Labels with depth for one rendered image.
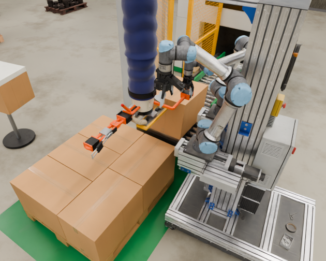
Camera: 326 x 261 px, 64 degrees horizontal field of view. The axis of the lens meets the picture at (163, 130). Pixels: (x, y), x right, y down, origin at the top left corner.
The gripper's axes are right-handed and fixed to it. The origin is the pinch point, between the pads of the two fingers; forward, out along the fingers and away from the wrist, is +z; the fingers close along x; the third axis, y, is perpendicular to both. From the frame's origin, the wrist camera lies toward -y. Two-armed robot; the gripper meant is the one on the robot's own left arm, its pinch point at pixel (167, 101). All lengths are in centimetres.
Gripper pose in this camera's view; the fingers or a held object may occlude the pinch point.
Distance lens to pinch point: 153.8
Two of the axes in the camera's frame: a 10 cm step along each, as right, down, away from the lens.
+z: -0.3, 7.7, 6.4
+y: -8.9, -3.1, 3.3
